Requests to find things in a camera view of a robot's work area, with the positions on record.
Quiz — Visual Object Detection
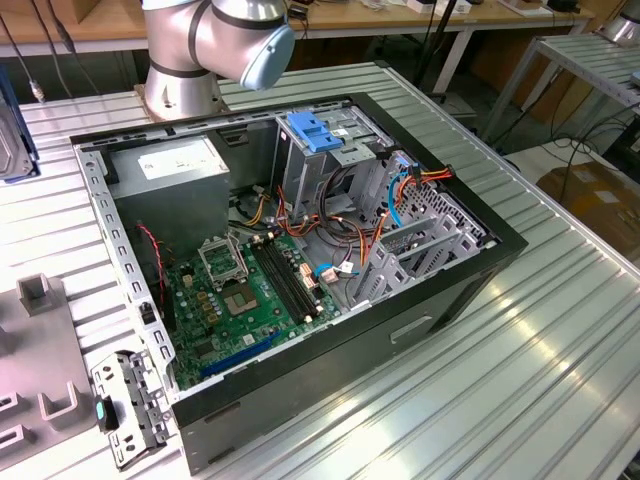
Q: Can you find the hard disk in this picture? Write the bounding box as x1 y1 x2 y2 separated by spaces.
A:
0 64 42 182

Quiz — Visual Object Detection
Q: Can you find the grey metal disk bay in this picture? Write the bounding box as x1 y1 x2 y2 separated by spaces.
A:
349 149 501 309

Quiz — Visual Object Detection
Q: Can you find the black RAM slot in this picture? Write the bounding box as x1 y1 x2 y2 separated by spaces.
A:
263 240 317 319
257 242 312 322
268 238 322 316
252 243 307 325

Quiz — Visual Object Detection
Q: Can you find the grey optical drive cage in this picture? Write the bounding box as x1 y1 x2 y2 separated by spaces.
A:
272 105 396 224

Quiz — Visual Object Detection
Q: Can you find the thin metal locking lever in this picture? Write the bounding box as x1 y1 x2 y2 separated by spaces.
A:
228 230 254 285

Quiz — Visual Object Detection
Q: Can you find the CPU socket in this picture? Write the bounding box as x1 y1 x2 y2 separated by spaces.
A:
219 280 262 321

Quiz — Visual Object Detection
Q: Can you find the blue plastic drive latch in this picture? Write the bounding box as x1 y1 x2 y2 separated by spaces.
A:
287 110 346 154

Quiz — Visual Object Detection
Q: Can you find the metal socket cover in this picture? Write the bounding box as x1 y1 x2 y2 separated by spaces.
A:
197 233 250 291

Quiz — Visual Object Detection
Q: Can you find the black PC case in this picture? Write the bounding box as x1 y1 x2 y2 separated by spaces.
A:
68 92 530 477

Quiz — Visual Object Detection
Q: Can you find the green motherboard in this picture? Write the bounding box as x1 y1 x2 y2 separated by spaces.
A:
162 230 346 394

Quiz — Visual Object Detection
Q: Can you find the blue expansion slot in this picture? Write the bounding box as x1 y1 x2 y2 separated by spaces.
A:
199 330 275 380

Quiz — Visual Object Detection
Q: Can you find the grey power supply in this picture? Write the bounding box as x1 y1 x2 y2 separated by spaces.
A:
107 134 232 254

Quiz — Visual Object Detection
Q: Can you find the black tripod stand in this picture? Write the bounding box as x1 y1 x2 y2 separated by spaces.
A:
412 0 474 99

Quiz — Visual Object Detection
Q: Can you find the teal black latch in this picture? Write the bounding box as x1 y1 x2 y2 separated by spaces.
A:
92 394 121 434

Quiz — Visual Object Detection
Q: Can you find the large brown cardboard box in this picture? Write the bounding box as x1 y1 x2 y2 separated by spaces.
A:
535 160 640 254

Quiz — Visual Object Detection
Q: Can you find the grey parts rack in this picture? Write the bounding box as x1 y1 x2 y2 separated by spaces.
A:
0 273 99 480

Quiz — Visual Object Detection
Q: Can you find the slatted metal side table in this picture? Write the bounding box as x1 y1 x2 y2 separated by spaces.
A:
482 32 640 144

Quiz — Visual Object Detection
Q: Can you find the multicolour power wire bundle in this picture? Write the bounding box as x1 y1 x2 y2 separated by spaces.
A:
227 182 396 281

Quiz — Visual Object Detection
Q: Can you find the black wire bundle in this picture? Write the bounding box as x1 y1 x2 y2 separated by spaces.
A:
319 167 364 229

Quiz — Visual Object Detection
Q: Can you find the blue data wire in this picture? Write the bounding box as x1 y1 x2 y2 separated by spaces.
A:
317 152 419 279

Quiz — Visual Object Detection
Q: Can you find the orange red power wire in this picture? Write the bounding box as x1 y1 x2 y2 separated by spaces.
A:
407 163 454 187

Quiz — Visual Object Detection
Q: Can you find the red black fan wire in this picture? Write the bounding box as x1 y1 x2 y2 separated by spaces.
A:
135 222 170 304

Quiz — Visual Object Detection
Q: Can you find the metal card retention bracket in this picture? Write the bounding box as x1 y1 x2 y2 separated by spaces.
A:
88 348 174 472

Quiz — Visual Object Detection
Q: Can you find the black cable with metal plug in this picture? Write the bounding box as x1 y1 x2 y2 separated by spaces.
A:
0 12 47 105

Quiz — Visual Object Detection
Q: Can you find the black cable with inline connector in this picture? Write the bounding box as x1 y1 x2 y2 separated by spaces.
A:
44 0 104 99

